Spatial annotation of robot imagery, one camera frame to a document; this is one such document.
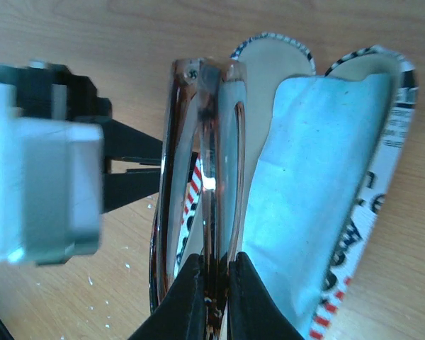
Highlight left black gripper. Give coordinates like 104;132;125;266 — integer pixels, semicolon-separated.
14;62;162;160

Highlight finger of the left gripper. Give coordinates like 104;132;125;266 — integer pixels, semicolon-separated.
103;167;161;213

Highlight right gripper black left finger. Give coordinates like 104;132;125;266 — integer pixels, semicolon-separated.
130;254;206;340

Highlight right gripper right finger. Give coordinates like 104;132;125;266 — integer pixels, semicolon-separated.
227;251;302;340

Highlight brown tinted sunglasses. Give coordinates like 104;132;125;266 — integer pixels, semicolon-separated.
149;58;247;339

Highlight flag pattern glasses case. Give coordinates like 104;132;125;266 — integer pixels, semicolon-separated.
175;32;419;340

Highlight blue cleaning cloth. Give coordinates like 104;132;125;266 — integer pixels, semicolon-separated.
243;74;390;335

